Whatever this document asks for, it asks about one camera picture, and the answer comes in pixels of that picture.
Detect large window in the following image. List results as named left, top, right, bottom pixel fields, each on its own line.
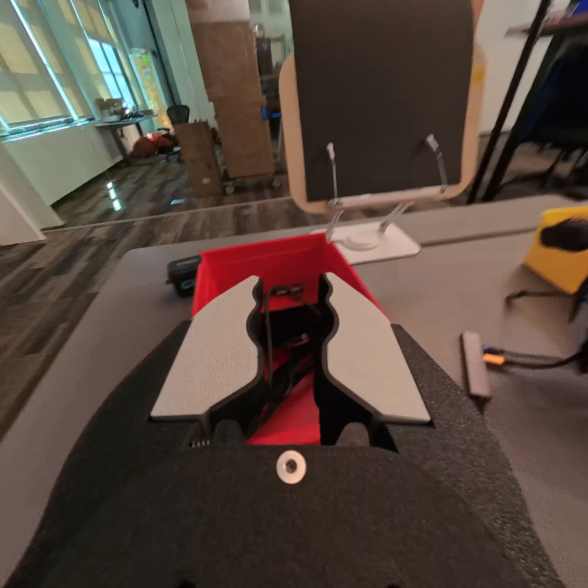
left=0, top=0, right=141, bottom=141

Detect tangled black cables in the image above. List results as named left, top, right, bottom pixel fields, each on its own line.
left=248, top=284, right=324, bottom=437

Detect orange bags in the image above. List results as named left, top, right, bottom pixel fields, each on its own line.
left=132, top=130, right=174, bottom=160

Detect blue fabric chair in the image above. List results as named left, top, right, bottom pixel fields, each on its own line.
left=519, top=41, right=588, bottom=154

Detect braided cable orange plug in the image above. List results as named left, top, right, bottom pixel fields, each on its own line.
left=481, top=352, right=588, bottom=369

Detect yellow plastic bin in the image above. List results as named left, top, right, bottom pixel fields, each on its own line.
left=524, top=207, right=588, bottom=296

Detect red plastic bin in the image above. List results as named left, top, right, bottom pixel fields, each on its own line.
left=190, top=233, right=392, bottom=447

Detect black usb-c cable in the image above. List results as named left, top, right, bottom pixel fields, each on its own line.
left=504, top=276, right=588, bottom=323

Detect black board wooden rim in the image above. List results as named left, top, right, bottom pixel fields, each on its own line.
left=279, top=0, right=486, bottom=215

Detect black charger box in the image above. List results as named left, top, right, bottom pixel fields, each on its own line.
left=166, top=256, right=203, bottom=298

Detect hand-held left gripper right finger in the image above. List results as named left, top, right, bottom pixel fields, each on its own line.
left=314, top=272, right=432, bottom=446

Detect black floor stand pole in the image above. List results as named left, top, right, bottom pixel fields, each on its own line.
left=465, top=0, right=554, bottom=205

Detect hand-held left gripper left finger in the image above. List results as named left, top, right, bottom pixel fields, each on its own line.
left=149, top=276, right=266, bottom=444

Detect grey usb hub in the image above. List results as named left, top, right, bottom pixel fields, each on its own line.
left=460, top=330, right=493, bottom=410

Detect cardboard boxes stack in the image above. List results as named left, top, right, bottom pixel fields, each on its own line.
left=186, top=0, right=277, bottom=199

